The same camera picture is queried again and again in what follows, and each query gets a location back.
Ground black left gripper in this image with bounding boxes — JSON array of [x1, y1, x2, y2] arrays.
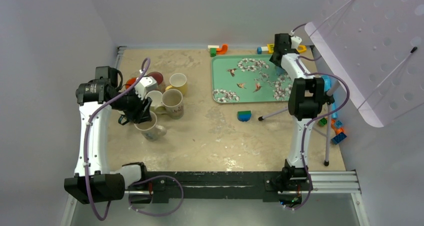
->
[[111, 84, 152, 124]]

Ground light green faceted mug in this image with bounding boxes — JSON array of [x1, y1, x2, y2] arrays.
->
[[146, 90, 166, 115]]

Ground seahorse cream mug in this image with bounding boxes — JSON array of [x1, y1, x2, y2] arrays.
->
[[134, 112, 167, 141]]

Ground orange mug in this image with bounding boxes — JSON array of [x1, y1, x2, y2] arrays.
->
[[124, 77, 139, 89]]

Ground pink glass mug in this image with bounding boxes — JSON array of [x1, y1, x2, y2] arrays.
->
[[148, 72, 166, 93]]

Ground floral cream mug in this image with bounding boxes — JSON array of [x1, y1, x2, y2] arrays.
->
[[162, 89, 184, 119]]

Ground yellow mug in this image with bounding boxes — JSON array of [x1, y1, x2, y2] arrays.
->
[[165, 73, 188, 96]]

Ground dark green mug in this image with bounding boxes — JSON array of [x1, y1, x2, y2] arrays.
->
[[118, 115, 132, 126]]

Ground blue-bottom mug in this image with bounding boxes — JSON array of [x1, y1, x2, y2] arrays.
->
[[275, 67, 287, 76]]

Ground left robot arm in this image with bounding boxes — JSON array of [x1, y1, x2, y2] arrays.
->
[[64, 66, 158, 204]]

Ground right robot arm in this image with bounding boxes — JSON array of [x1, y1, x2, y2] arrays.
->
[[269, 33, 328, 189]]

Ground yellow toy phone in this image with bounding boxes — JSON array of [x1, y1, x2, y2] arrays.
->
[[256, 44, 307, 55]]

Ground teal floral tray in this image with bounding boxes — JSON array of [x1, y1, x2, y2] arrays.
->
[[211, 54, 293, 104]]

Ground blue plastic toy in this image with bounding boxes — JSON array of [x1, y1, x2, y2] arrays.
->
[[319, 75, 339, 119]]

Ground orange green toy blocks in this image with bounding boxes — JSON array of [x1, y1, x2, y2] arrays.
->
[[207, 44, 229, 57]]

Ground tripod stand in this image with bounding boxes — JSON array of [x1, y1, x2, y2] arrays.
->
[[258, 79, 336, 167]]

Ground blue green toy block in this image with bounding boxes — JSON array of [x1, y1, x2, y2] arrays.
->
[[237, 111, 252, 122]]

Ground white perforated panel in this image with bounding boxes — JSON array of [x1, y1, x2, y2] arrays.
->
[[305, 0, 424, 128]]

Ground coloured lego bricks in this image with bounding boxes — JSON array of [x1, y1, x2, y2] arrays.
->
[[325, 118, 347, 146]]

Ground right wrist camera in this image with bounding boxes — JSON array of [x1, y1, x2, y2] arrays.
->
[[290, 35, 302, 49]]

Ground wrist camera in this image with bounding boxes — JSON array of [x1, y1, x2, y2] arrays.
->
[[290, 35, 302, 49], [134, 77, 158, 99]]

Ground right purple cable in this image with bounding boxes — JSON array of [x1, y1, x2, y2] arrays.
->
[[283, 23, 351, 212]]

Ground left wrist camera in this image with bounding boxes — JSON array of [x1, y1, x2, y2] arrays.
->
[[134, 77, 158, 99]]

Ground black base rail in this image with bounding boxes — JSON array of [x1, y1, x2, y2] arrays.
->
[[117, 170, 314, 205]]

